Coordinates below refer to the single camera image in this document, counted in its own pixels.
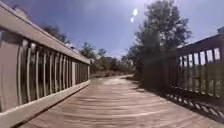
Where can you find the row of distant trees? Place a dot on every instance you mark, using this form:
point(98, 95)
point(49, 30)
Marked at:
point(100, 61)

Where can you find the wooden plank boardwalk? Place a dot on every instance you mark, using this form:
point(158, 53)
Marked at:
point(116, 103)

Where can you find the tall green tree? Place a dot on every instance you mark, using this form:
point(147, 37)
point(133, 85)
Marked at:
point(160, 36)

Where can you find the pale wooden railing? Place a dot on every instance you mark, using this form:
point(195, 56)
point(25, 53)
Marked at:
point(40, 70)

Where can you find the dark wooden railing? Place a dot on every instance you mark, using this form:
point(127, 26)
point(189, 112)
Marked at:
point(196, 66)

